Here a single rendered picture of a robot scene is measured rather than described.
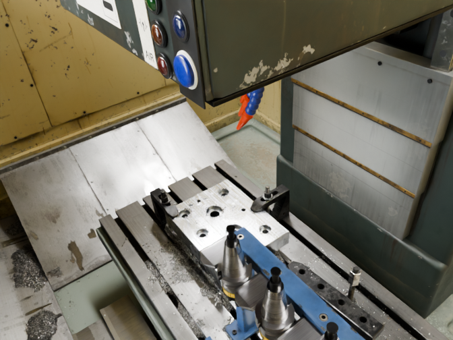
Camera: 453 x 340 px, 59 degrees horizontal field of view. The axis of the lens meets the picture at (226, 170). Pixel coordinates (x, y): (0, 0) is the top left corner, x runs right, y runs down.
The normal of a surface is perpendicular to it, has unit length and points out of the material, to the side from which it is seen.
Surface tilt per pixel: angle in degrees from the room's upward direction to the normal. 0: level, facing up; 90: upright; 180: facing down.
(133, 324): 7
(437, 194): 90
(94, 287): 0
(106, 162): 24
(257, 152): 0
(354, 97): 89
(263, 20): 90
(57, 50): 90
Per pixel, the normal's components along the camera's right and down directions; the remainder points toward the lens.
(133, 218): -0.07, -0.78
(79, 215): 0.18, -0.52
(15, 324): 0.17, -0.87
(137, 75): 0.58, 0.48
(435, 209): -0.81, 0.40
